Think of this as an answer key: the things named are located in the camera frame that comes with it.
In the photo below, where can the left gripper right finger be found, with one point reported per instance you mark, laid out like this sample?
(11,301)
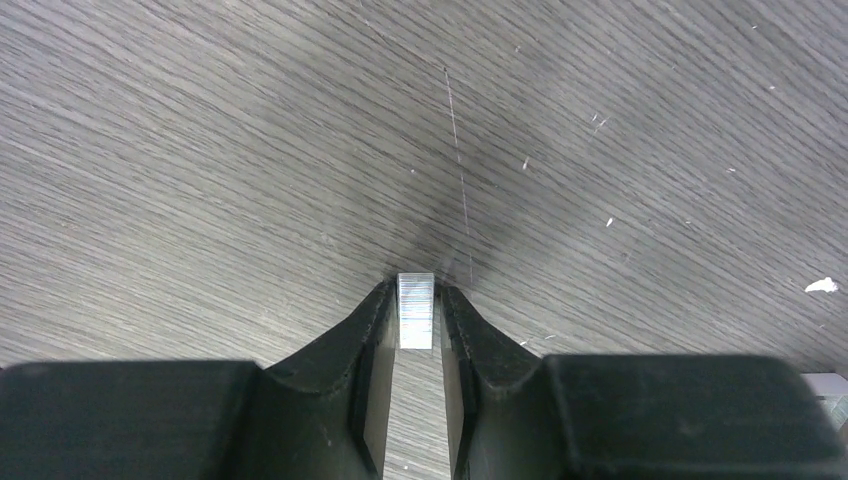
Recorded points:
(514,415)

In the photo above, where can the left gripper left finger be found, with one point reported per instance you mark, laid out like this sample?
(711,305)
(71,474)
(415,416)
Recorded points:
(320,413)

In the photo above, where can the staple tray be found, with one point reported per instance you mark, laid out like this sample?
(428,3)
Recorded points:
(831,391)

